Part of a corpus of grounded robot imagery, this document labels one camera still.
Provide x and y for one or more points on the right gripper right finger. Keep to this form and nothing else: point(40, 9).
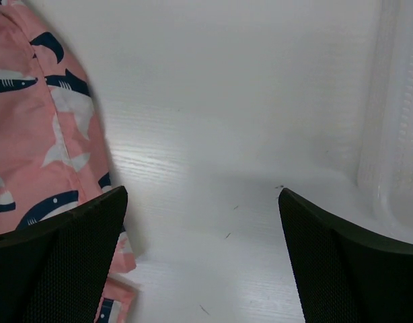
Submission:
point(344, 272)

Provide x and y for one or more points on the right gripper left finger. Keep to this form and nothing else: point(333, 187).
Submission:
point(55, 270)

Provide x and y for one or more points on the pink shark print shorts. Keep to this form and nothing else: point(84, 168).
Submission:
point(52, 153)

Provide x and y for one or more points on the white plastic mesh basket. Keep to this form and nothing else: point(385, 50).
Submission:
point(385, 174)

